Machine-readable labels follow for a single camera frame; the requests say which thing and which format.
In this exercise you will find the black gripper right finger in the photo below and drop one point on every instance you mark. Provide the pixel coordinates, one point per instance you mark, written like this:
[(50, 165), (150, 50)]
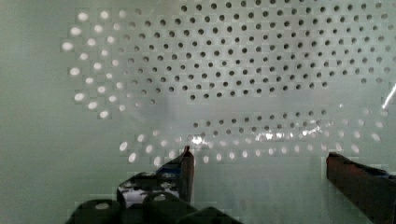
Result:
[(371, 190)]

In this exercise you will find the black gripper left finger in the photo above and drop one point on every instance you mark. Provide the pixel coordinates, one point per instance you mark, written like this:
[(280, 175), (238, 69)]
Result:
[(174, 177)]

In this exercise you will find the green oval plastic strainer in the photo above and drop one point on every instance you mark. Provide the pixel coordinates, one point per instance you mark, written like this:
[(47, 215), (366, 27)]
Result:
[(95, 91)]

